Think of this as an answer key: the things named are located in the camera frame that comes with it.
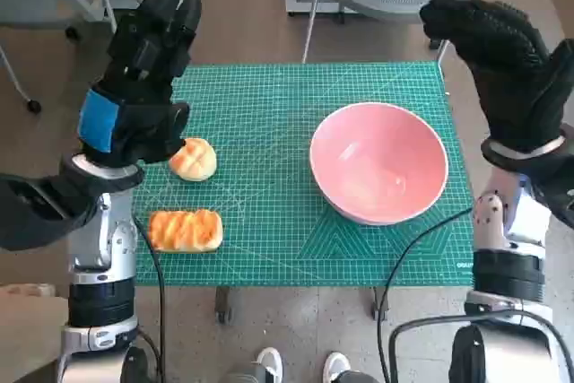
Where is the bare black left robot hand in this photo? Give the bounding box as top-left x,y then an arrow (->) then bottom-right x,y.
78,0 -> 203,167

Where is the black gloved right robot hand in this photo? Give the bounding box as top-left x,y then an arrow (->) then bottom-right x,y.
419,0 -> 574,153

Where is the round toy bread bun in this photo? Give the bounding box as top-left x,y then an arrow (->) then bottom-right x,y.
168,137 -> 220,183

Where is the rectangular toy bread loaf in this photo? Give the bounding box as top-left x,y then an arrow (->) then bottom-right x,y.
147,208 -> 224,253

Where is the pink bowl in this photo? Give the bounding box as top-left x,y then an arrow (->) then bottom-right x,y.
309,102 -> 449,226

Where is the green cutting mat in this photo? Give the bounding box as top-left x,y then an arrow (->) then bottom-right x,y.
129,61 -> 476,288

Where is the black table leg with caster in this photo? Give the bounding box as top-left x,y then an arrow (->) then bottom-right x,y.
214,286 -> 233,325
370,286 -> 389,322

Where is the brown cardboard box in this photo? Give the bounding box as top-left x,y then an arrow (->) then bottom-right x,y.
0,283 -> 71,383

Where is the white shoe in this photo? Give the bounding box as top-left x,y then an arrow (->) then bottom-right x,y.
254,346 -> 284,383
322,351 -> 352,383

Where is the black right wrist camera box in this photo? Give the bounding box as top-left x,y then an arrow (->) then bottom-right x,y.
522,149 -> 574,234

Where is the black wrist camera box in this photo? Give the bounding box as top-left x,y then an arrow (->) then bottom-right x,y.
522,149 -> 574,234
0,171 -> 102,252

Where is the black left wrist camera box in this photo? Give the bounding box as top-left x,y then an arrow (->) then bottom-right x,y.
0,171 -> 102,252

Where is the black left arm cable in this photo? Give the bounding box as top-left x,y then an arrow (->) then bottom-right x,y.
133,214 -> 168,383

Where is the looped black right arm cable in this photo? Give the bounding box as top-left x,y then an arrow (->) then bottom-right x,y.
388,313 -> 569,383

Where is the long black right arm cable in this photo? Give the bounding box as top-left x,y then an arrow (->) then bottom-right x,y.
375,205 -> 475,383

